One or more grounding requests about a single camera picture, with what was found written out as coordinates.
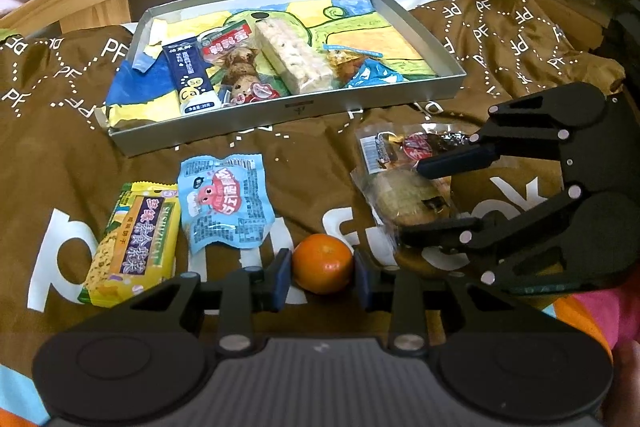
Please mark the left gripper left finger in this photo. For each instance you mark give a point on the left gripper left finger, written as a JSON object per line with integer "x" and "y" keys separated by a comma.
{"x": 279, "y": 275}

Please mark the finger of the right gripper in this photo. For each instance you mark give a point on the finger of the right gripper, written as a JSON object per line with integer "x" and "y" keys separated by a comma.
{"x": 452, "y": 234}
{"x": 464, "y": 158}

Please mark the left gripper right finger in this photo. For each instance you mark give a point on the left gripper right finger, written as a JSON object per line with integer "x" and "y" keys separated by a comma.
{"x": 364, "y": 277}

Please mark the orange mandarin fruit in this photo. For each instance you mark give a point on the orange mandarin fruit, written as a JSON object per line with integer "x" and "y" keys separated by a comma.
{"x": 322, "y": 264}

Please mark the sandwich cookie clear pack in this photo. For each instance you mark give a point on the sandwich cookie clear pack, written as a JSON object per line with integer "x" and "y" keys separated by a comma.
{"x": 402, "y": 198}

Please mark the light blue crab snack packet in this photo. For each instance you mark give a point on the light blue crab snack packet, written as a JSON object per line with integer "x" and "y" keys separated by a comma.
{"x": 225, "y": 201}

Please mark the blue small snack packet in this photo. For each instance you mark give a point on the blue small snack packet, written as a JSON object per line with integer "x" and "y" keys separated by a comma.
{"x": 358, "y": 68}

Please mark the yellow rice cracker pack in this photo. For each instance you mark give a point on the yellow rice cracker pack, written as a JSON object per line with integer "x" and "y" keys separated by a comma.
{"x": 137, "y": 249}

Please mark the quail egg snack pack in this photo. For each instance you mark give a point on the quail egg snack pack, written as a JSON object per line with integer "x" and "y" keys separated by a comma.
{"x": 231, "y": 50}

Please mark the person's left hand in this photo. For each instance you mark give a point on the person's left hand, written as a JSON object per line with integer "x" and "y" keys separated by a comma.
{"x": 622, "y": 408}

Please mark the red brown meat snack pack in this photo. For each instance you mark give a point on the red brown meat snack pack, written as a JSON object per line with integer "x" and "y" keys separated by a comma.
{"x": 387, "y": 146}

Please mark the white rice crisp bar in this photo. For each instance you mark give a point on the white rice crisp bar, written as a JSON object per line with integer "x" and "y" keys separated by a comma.
{"x": 302, "y": 69}

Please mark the dark blue stick packet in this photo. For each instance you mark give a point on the dark blue stick packet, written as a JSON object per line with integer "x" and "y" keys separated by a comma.
{"x": 188, "y": 72}

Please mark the grey cartoon snack box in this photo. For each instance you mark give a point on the grey cartoon snack box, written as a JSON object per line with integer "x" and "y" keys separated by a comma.
{"x": 141, "y": 112}

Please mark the brown paul frank blanket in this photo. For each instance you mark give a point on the brown paul frank blanket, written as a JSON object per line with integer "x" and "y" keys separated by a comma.
{"x": 61, "y": 173}

